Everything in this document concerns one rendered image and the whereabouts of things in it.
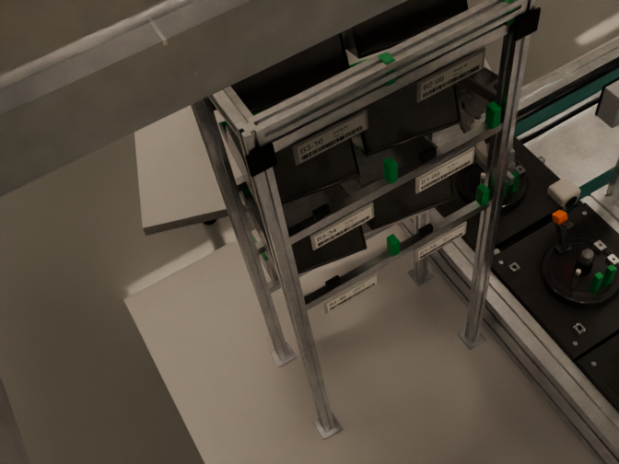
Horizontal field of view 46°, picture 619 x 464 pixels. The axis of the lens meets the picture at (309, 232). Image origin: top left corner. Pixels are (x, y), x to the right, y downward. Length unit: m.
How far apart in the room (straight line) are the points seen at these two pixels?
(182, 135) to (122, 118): 1.69
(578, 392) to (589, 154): 0.57
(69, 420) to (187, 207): 1.05
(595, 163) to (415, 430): 0.69
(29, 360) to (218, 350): 1.29
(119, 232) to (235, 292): 1.35
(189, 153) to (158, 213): 0.18
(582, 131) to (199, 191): 0.87
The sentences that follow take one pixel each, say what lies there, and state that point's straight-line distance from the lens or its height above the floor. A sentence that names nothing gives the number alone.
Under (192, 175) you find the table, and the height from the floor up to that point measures 0.86.
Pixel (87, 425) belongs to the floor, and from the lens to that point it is 2.50.
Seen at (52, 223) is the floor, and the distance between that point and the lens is 2.98.
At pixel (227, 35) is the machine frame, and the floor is 2.06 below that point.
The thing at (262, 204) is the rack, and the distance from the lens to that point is 0.77.
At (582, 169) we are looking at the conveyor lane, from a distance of 1.65.
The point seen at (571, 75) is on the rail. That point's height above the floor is 0.96.
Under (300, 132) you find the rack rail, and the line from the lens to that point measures 0.73.
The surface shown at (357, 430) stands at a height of 0.86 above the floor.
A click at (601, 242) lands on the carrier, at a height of 1.00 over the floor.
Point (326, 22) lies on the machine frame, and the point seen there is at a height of 2.05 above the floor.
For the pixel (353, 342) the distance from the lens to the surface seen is 1.45.
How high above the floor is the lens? 2.16
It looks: 55 degrees down
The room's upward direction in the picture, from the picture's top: 11 degrees counter-clockwise
